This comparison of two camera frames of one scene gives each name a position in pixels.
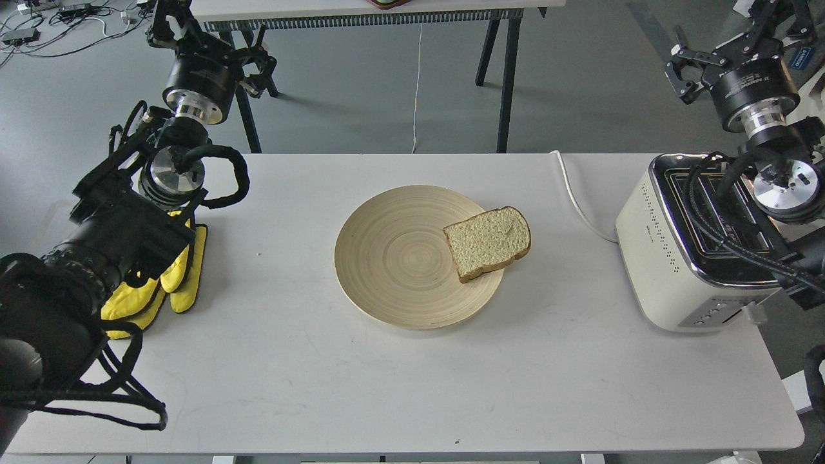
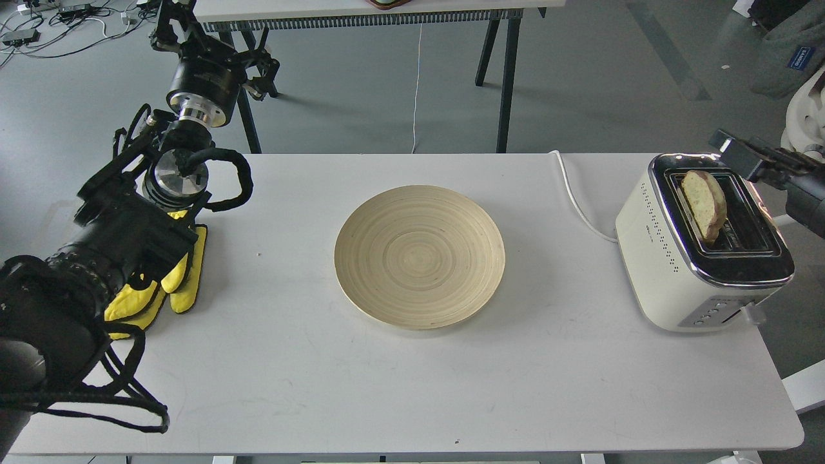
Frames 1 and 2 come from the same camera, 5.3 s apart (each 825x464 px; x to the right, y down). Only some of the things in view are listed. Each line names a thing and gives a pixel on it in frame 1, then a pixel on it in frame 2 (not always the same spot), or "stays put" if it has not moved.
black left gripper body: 203,82 stays put
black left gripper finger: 162,36 stays put
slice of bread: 488,240 → 708,202
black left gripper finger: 256,84 stays put
